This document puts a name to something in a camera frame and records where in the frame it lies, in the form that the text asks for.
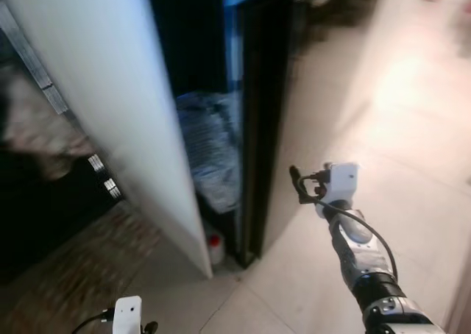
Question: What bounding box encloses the patterned brown floor mat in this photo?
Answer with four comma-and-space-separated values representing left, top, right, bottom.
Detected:
0, 209, 174, 334

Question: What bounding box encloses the white fridge cabinet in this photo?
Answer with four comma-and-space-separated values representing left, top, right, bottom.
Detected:
0, 0, 214, 280

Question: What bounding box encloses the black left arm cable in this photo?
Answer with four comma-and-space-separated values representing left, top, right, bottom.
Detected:
71, 310, 116, 334

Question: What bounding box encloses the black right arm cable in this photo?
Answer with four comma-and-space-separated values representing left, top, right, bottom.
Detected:
289, 165, 400, 283

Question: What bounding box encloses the white bottle with red cap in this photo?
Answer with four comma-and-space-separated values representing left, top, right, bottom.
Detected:
206, 232, 226, 267

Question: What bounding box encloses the black glossy cabinet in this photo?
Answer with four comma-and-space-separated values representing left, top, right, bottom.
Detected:
0, 3, 148, 283

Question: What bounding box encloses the floral patterned cloth towel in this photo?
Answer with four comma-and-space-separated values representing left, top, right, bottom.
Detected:
0, 62, 96, 162

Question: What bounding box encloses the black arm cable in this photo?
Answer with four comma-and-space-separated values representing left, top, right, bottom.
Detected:
71, 310, 116, 334
289, 165, 400, 283

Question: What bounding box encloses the clear bubble wrap sheet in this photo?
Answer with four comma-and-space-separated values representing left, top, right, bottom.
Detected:
175, 91, 242, 216

